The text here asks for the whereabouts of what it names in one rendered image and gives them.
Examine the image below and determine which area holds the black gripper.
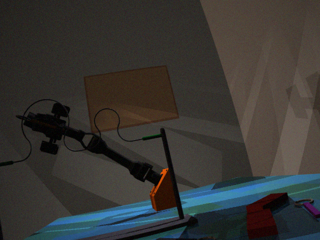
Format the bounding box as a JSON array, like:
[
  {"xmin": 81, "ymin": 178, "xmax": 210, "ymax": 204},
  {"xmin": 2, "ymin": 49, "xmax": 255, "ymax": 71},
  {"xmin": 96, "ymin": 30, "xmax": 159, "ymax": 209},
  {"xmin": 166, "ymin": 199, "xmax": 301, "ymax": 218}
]
[{"xmin": 40, "ymin": 102, "xmax": 70, "ymax": 155}]

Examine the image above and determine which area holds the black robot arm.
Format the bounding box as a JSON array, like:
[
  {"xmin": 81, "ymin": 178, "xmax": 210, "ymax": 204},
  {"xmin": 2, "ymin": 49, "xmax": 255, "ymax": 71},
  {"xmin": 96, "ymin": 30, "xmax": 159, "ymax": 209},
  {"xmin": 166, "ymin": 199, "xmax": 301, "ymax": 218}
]
[{"xmin": 23, "ymin": 112, "xmax": 163, "ymax": 186}]

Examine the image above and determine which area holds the orange long bar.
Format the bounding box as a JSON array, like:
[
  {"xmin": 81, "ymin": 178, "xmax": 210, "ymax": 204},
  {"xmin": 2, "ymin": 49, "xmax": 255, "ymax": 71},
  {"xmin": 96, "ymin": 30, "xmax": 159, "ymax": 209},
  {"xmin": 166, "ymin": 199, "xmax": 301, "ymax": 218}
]
[{"xmin": 15, "ymin": 115, "xmax": 65, "ymax": 132}]

